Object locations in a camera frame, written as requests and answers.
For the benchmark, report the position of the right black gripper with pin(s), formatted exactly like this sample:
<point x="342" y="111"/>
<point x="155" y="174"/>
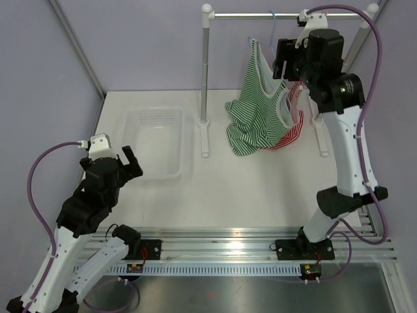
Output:
<point x="286" y="51"/>

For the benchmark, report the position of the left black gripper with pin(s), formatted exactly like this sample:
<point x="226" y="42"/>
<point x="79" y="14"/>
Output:
<point x="131" y="170"/>

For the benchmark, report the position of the green striped tank top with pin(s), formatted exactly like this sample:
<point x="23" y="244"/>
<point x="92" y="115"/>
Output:
<point x="259" y="116"/>

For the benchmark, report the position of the blue wire hanger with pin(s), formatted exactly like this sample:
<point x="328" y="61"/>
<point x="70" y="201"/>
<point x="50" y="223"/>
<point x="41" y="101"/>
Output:
<point x="273" y="32"/>

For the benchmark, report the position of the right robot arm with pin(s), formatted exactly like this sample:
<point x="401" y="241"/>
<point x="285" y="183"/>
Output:
<point x="316" y="62"/>

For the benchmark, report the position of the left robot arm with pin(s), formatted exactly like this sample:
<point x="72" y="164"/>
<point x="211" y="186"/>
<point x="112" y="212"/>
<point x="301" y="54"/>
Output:
<point x="57" y="288"/>

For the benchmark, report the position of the red striped tank top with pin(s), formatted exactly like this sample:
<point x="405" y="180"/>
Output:
<point x="297" y="116"/>

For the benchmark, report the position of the clear plastic basket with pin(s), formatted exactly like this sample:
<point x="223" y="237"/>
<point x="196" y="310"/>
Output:
<point x="156" y="137"/>

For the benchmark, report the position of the silver clothes rack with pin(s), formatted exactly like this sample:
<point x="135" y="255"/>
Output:
<point x="374" y="11"/>

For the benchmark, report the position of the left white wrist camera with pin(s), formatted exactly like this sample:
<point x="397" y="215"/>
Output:
<point x="99" y="146"/>

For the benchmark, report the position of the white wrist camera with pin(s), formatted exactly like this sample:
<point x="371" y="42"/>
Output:
<point x="309" y="23"/>
<point x="99" y="146"/>

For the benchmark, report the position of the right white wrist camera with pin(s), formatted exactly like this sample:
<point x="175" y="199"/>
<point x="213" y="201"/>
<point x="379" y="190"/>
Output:
<point x="309" y="23"/>

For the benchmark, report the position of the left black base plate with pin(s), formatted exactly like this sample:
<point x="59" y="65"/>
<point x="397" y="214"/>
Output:
<point x="150" y="249"/>

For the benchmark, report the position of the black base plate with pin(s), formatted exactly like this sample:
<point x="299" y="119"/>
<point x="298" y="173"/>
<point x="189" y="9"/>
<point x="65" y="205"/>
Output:
<point x="150" y="249"/>
<point x="296" y="250"/>

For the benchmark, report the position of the aluminium mounting rail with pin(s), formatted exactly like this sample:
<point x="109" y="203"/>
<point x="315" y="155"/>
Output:
<point x="247" y="245"/>

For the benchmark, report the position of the white slotted cable duct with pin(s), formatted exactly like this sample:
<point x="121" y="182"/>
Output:
<point x="210" y="269"/>

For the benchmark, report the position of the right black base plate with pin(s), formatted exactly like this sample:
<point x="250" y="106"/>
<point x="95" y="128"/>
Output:
<point x="296" y="250"/>

